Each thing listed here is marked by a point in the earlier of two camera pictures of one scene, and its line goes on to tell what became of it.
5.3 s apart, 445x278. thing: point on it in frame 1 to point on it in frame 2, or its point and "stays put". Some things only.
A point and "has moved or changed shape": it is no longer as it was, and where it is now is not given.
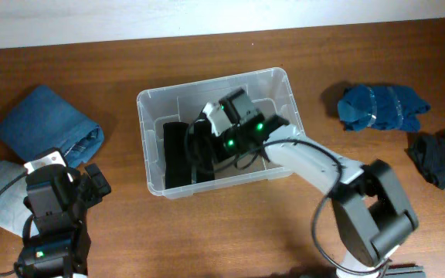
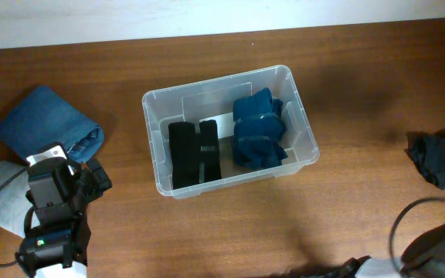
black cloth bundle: x=178 y=153 has moved or changed shape
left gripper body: x=92 y=191 stays put
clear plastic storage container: x=272 y=96 has moved or changed shape
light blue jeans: x=0 y=195 stays put
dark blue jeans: x=43 y=121 stays put
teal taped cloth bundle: x=380 y=106 has moved or changed shape
